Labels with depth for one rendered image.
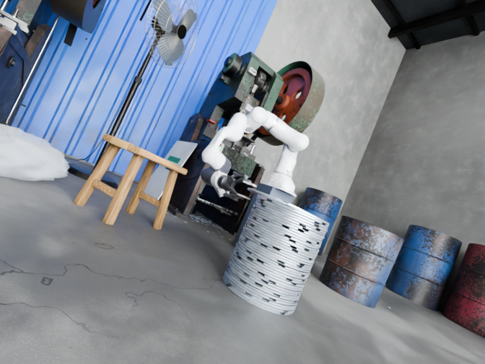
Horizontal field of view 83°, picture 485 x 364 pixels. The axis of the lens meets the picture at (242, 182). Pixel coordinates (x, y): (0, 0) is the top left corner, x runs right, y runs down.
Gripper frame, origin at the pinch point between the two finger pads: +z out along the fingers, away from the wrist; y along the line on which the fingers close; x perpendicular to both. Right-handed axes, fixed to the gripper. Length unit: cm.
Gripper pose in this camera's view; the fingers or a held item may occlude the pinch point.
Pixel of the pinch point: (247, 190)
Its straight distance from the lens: 127.8
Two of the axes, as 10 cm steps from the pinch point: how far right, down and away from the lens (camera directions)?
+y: 4.1, -9.1, 0.8
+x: 6.8, 3.6, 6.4
